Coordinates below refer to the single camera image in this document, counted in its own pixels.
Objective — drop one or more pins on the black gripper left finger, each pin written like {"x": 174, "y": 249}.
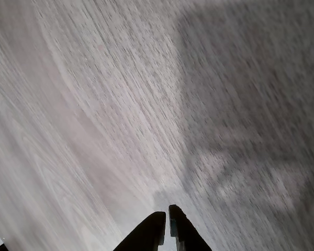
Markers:
{"x": 149, "y": 232}

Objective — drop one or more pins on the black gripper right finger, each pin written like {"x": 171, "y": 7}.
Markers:
{"x": 184, "y": 230}

